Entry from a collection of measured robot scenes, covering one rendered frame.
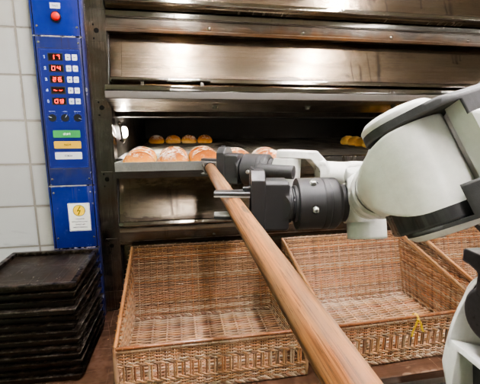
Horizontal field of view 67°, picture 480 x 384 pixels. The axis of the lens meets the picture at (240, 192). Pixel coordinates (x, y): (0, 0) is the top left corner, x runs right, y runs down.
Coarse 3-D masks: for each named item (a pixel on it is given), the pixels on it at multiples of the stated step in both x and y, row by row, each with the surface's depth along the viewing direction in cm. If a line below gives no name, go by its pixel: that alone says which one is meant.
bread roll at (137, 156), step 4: (132, 152) 110; (136, 152) 109; (140, 152) 110; (144, 152) 110; (128, 156) 109; (132, 156) 109; (136, 156) 109; (140, 156) 109; (144, 156) 109; (148, 156) 110; (152, 156) 111; (124, 160) 109; (128, 160) 109; (132, 160) 108; (136, 160) 108; (140, 160) 109; (144, 160) 109; (148, 160) 109; (152, 160) 110
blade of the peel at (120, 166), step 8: (120, 168) 107; (128, 168) 107; (136, 168) 108; (144, 168) 108; (152, 168) 108; (160, 168) 109; (168, 168) 109; (176, 168) 110; (184, 168) 110; (192, 168) 111; (200, 168) 111
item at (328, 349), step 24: (216, 168) 93; (240, 216) 50; (264, 240) 40; (264, 264) 35; (288, 264) 33; (288, 288) 29; (288, 312) 27; (312, 312) 25; (312, 336) 23; (336, 336) 22; (312, 360) 22; (336, 360) 21; (360, 360) 20
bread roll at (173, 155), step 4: (164, 152) 112; (168, 152) 111; (172, 152) 111; (176, 152) 111; (180, 152) 112; (160, 156) 111; (164, 156) 110; (168, 156) 110; (172, 156) 110; (176, 156) 111; (180, 156) 111; (184, 156) 112; (160, 160) 111; (164, 160) 110; (168, 160) 110; (172, 160) 110; (176, 160) 110; (180, 160) 111; (184, 160) 112; (188, 160) 113
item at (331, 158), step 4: (324, 156) 148; (328, 156) 149; (332, 156) 149; (336, 156) 149; (340, 156) 149; (344, 156) 150; (348, 156) 150; (352, 156) 150; (356, 156) 151; (360, 156) 151; (364, 156) 151; (116, 160) 134; (120, 160) 134; (304, 160) 147; (328, 160) 149; (332, 160) 149; (336, 160) 149; (340, 160) 150; (344, 160) 150; (348, 160) 150; (352, 160) 151; (356, 160) 151; (360, 160) 151; (304, 164) 147; (308, 164) 147
